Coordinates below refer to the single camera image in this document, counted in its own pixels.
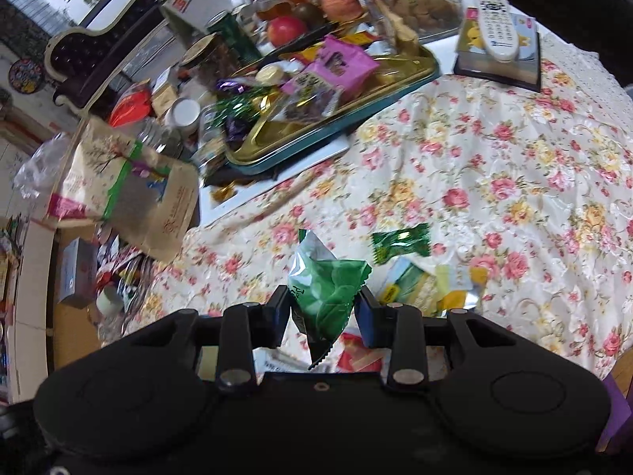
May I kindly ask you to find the grey cardboard box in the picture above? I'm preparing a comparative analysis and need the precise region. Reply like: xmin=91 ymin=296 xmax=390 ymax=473
xmin=53 ymin=237 xmax=100 ymax=308

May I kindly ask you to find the round patterned plate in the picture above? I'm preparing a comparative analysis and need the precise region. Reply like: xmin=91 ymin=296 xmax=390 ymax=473
xmin=7 ymin=57 xmax=43 ymax=95

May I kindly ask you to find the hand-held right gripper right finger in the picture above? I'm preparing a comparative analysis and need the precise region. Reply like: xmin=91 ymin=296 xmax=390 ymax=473
xmin=354 ymin=287 xmax=525 ymax=393

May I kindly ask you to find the clear packet of dark nuts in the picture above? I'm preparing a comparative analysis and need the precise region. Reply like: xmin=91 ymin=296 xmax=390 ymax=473
xmin=267 ymin=89 xmax=347 ymax=124

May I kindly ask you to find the illustrated book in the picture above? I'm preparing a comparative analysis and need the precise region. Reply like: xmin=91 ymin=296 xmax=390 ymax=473
xmin=454 ymin=7 xmax=542 ymax=92

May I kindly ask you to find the dark sofa with cream frame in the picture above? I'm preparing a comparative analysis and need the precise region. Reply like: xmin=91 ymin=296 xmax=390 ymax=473
xmin=44 ymin=0 xmax=208 ymax=110

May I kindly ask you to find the black packet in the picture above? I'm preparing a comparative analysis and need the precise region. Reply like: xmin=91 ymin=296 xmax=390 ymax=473
xmin=200 ymin=158 xmax=278 ymax=189

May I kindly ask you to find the pink snack packet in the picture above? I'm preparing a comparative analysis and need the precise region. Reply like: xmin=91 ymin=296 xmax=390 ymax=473
xmin=282 ymin=34 xmax=381 ymax=105

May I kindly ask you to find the gold teal snack tin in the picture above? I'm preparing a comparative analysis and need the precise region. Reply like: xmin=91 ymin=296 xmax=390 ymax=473
xmin=225 ymin=42 xmax=441 ymax=176

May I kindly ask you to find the pile of snack wrappers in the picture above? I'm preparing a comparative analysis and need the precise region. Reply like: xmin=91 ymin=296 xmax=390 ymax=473
xmin=94 ymin=237 xmax=149 ymax=298

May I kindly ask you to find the white remote control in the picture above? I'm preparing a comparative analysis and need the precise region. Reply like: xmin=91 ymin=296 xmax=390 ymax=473
xmin=475 ymin=0 xmax=521 ymax=63

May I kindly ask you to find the clear glass dish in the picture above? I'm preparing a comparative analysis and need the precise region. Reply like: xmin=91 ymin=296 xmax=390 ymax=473
xmin=96 ymin=257 xmax=159 ymax=342

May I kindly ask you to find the large glass cookie jar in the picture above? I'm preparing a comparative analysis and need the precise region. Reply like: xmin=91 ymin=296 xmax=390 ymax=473
xmin=346 ymin=0 xmax=463 ymax=43

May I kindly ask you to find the dark green foil candy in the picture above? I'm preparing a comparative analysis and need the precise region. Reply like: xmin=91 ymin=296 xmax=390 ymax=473
xmin=371 ymin=224 xmax=432 ymax=264

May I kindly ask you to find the pile of colourful clutter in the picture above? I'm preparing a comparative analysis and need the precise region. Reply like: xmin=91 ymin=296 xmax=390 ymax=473
xmin=0 ymin=215 xmax=23 ymax=397

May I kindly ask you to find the red orange snack packet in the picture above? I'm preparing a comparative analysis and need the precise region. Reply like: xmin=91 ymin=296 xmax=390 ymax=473
xmin=336 ymin=331 xmax=396 ymax=374

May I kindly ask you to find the brown nut jar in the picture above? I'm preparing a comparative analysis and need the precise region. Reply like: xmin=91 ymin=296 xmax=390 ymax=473
xmin=180 ymin=34 xmax=241 ymax=90

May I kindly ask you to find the green leaf-print snack packet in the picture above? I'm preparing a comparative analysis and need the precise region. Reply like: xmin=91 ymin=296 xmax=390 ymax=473
xmin=288 ymin=228 xmax=373 ymax=371

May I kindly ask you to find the kraft paper bag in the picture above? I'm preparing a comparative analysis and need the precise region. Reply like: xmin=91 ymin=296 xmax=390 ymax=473
xmin=47 ymin=119 xmax=201 ymax=264

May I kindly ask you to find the clear plastic bag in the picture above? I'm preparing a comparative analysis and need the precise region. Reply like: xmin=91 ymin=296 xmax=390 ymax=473
xmin=14 ymin=131 xmax=87 ymax=199

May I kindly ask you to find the white cardboard box with drawings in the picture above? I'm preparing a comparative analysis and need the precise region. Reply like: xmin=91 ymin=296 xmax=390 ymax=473
xmin=0 ymin=218 xmax=56 ymax=404

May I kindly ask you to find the dark round fruit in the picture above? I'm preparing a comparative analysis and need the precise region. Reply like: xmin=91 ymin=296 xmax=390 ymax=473
xmin=292 ymin=2 xmax=324 ymax=28

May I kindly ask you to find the red pink packet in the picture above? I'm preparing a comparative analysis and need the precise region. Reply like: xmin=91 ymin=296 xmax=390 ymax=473
xmin=47 ymin=193 xmax=90 ymax=221

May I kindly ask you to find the small white cup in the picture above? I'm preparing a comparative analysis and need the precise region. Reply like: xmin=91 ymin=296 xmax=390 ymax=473
xmin=95 ymin=284 xmax=124 ymax=315

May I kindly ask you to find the purple object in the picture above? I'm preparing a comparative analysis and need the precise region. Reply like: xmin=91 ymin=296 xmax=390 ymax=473
xmin=596 ymin=373 xmax=633 ymax=456

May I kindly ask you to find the white lidded jar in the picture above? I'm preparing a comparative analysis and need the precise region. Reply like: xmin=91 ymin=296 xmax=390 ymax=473
xmin=163 ymin=98 xmax=201 ymax=134

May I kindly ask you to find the small clear cookie jar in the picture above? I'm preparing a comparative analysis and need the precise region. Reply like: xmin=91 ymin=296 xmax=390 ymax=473
xmin=198 ymin=109 xmax=229 ymax=164

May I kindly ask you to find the red yellow apple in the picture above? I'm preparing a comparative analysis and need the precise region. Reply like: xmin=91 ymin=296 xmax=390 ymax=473
xmin=317 ymin=0 xmax=362 ymax=23

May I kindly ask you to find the dark green can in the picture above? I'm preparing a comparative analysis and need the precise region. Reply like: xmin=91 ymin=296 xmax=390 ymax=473
xmin=208 ymin=10 xmax=260 ymax=63

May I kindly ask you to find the white rectangular tray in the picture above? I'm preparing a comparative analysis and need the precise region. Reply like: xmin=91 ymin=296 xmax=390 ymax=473
xmin=208 ymin=139 xmax=349 ymax=219

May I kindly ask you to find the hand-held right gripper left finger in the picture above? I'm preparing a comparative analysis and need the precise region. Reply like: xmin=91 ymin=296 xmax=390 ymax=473
xmin=119 ymin=284 xmax=294 ymax=393

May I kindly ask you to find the green yellow-label snack packet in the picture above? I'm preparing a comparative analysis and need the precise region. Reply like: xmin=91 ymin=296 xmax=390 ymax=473
xmin=378 ymin=260 xmax=441 ymax=315

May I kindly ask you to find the small brown cardboard box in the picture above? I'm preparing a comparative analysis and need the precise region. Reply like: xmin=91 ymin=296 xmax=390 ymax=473
xmin=161 ymin=0 xmax=235 ymax=35

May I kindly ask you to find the red orange plastic wrapper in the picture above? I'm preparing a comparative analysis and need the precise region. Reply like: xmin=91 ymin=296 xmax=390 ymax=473
xmin=109 ymin=84 xmax=154 ymax=127

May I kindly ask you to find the pile of foil candies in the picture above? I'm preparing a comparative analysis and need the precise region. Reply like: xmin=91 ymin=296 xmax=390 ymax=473
xmin=212 ymin=79 xmax=278 ymax=142

